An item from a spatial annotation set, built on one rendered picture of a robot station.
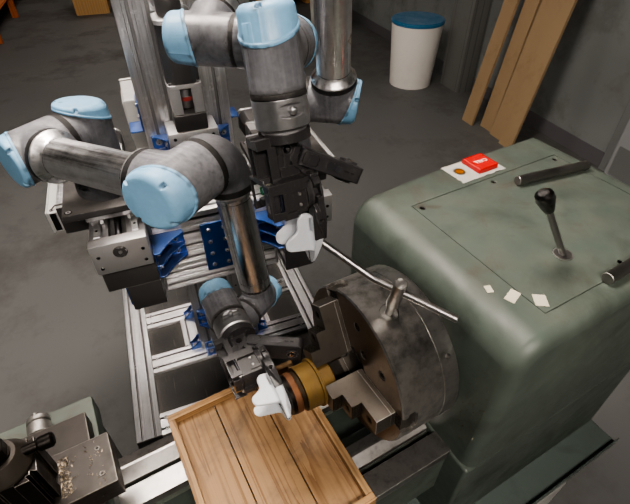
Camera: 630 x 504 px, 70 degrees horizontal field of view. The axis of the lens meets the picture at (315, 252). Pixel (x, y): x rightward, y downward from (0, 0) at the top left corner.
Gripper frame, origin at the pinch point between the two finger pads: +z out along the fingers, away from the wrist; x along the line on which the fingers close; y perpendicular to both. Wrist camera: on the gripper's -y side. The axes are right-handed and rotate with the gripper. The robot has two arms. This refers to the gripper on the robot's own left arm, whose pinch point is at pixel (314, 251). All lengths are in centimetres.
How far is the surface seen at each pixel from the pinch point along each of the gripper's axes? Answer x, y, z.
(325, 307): -3.6, -2.2, 13.9
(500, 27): -226, -295, -1
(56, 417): -32, 50, 35
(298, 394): 2.0, 7.8, 24.8
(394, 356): 11.2, -6.3, 17.0
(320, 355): -1.0, 1.3, 21.5
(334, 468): 2.3, 3.4, 47.9
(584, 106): -163, -321, 59
